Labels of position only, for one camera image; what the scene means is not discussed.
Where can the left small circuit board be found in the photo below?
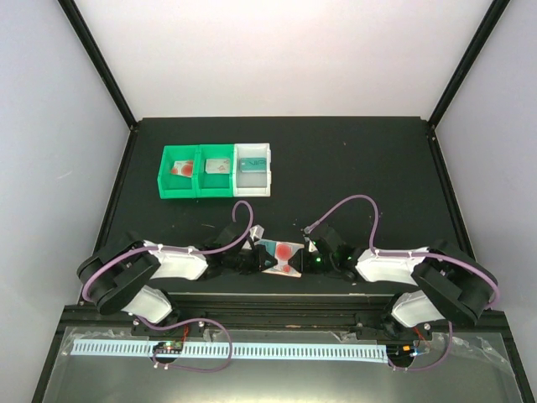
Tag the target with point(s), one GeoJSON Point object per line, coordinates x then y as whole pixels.
{"type": "Point", "coordinates": [168, 347]}

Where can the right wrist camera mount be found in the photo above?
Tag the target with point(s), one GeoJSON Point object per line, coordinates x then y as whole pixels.
{"type": "Point", "coordinates": [309, 243]}

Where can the left black frame post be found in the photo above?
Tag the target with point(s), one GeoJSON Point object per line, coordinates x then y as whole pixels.
{"type": "Point", "coordinates": [84, 35]}

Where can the green plastic bin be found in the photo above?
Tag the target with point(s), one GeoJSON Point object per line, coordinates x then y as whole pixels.
{"type": "Point", "coordinates": [213, 186]}
{"type": "Point", "coordinates": [173, 186]}

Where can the light blue slotted cable duct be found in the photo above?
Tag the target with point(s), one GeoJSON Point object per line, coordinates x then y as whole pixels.
{"type": "Point", "coordinates": [257, 351]}

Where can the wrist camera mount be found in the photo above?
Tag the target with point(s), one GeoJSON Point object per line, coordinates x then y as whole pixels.
{"type": "Point", "coordinates": [309, 243]}
{"type": "Point", "coordinates": [256, 233]}

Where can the black frame post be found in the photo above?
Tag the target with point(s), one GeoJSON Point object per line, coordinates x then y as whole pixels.
{"type": "Point", "coordinates": [84, 35]}
{"type": "Point", "coordinates": [483, 32]}

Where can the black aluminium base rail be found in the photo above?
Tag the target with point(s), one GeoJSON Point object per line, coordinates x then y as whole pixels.
{"type": "Point", "coordinates": [274, 312]}

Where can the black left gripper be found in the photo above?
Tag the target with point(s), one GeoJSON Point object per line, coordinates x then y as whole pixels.
{"type": "Point", "coordinates": [258, 262]}

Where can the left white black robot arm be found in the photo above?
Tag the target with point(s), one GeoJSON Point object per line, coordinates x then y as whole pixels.
{"type": "Point", "coordinates": [116, 278]}

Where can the right black frame post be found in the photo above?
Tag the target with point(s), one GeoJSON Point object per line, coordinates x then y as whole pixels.
{"type": "Point", "coordinates": [483, 32]}

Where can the white floral card in bin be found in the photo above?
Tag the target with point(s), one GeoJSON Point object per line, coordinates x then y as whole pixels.
{"type": "Point", "coordinates": [218, 166]}

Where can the middle green plastic bin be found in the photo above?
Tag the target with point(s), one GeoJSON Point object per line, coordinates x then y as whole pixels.
{"type": "Point", "coordinates": [213, 186]}

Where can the white translucent plastic bin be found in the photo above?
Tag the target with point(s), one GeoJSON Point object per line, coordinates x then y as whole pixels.
{"type": "Point", "coordinates": [256, 184]}

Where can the small circuit board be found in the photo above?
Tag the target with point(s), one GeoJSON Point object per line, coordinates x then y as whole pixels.
{"type": "Point", "coordinates": [403, 350]}
{"type": "Point", "coordinates": [168, 347]}

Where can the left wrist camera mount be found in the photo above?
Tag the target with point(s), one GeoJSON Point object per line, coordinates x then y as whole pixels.
{"type": "Point", "coordinates": [256, 233]}

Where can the right small circuit board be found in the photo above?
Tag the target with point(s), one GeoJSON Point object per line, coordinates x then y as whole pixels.
{"type": "Point", "coordinates": [403, 350]}

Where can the teal VIP card in bin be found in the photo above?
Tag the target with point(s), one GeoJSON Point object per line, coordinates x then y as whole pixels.
{"type": "Point", "coordinates": [252, 165]}

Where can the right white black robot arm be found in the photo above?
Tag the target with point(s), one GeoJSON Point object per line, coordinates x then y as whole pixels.
{"type": "Point", "coordinates": [448, 284]}

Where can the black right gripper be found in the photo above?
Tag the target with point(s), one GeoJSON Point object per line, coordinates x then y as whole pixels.
{"type": "Point", "coordinates": [302, 256]}

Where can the left green plastic bin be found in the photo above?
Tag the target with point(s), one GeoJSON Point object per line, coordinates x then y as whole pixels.
{"type": "Point", "coordinates": [173, 186]}

